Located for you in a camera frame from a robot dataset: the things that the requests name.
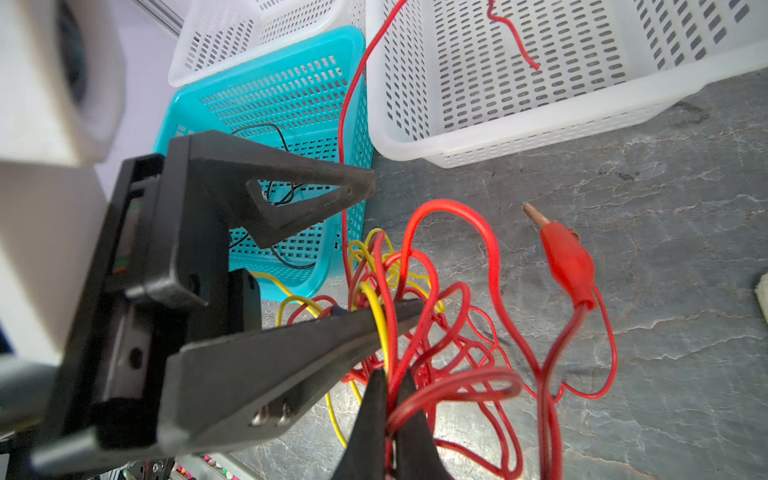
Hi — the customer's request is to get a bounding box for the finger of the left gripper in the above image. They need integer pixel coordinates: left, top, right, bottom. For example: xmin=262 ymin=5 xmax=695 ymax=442
xmin=164 ymin=130 xmax=377 ymax=250

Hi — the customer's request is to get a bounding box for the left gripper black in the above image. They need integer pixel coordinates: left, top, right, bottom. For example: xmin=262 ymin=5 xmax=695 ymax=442
xmin=29 ymin=152 xmax=427 ymax=475

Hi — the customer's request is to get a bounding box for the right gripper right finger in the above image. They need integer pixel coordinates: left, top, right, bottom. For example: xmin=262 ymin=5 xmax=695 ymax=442
xmin=392 ymin=368 xmax=455 ymax=480

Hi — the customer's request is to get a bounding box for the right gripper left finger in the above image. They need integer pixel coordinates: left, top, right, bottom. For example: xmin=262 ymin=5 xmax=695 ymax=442
xmin=332 ymin=370 xmax=387 ymax=480

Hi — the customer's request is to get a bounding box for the black cable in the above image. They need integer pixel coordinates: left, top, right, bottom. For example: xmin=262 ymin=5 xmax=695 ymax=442
xmin=227 ymin=122 xmax=319 ymax=271

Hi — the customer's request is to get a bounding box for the yellow cable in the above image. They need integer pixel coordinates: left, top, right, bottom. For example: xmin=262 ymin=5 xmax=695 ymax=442
xmin=248 ymin=227 xmax=448 ymax=448

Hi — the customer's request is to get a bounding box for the red cable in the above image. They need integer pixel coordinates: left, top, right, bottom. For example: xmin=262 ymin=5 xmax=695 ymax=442
xmin=281 ymin=199 xmax=541 ymax=480
xmin=337 ymin=0 xmax=541 ymax=289

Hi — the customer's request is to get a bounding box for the red alligator clip lead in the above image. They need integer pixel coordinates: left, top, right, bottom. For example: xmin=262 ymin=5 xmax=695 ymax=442
xmin=522 ymin=203 xmax=618 ymax=479

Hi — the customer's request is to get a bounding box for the teal plastic basket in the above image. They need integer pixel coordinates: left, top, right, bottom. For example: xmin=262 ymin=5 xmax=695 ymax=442
xmin=154 ymin=26 xmax=373 ymax=302

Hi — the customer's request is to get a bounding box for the white plastic basket left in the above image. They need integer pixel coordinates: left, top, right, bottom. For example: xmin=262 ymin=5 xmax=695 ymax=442
xmin=168 ymin=0 xmax=366 ymax=88

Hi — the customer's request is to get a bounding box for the white plastic basket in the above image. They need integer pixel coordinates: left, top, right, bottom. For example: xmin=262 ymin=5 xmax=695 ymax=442
xmin=168 ymin=0 xmax=366 ymax=88
xmin=365 ymin=1 xmax=767 ymax=168

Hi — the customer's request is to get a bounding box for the white plastic basket right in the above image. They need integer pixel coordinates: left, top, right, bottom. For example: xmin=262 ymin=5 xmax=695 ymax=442
xmin=365 ymin=1 xmax=767 ymax=168

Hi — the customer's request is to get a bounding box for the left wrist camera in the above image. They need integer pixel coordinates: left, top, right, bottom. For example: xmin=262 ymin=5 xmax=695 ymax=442
xmin=1 ymin=1 xmax=125 ymax=365

